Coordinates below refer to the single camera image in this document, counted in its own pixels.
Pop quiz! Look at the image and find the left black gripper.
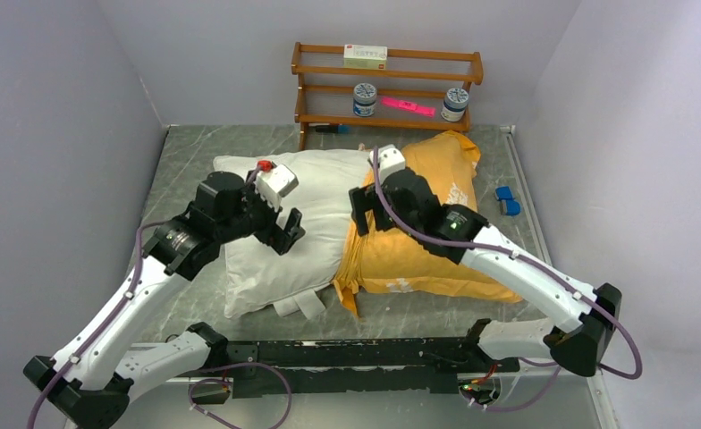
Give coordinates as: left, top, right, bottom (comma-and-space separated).
215, 171, 305, 254

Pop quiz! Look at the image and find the white pillow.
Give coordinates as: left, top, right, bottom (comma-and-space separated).
224, 149, 370, 319

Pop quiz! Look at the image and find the orange Mickey Mouse pillowcase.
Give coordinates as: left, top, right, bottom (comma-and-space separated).
333, 130, 525, 319

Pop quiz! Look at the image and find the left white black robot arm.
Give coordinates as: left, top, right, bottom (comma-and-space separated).
23, 161, 304, 428

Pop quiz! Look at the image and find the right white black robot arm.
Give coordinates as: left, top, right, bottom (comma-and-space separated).
349, 167, 622, 377

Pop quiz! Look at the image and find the black blue marker pen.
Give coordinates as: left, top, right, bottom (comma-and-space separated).
310, 123, 350, 134

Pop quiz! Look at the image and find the pink plastic strip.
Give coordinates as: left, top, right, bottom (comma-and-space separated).
381, 97, 435, 118

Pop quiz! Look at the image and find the left blue white jar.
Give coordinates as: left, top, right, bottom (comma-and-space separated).
352, 82, 378, 117

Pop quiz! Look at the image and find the blue white jar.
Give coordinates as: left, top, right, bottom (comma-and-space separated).
352, 82, 378, 117
441, 88, 469, 122

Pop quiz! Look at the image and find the wooden three-tier shelf rack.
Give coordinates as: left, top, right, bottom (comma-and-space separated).
291, 42, 484, 150

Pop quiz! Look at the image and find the right blue white jar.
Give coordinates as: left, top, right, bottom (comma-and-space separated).
441, 88, 469, 122

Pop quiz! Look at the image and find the blue grey eraser block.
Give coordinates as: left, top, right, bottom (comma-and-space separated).
494, 186, 521, 216

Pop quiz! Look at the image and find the white green cardboard box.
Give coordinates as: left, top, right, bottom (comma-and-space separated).
342, 44, 388, 70

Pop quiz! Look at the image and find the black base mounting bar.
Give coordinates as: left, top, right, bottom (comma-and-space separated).
185, 337, 519, 399

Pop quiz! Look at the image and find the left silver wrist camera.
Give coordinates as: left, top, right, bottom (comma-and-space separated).
254, 160, 299, 212

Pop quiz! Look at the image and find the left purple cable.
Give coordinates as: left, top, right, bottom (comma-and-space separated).
26, 165, 293, 429

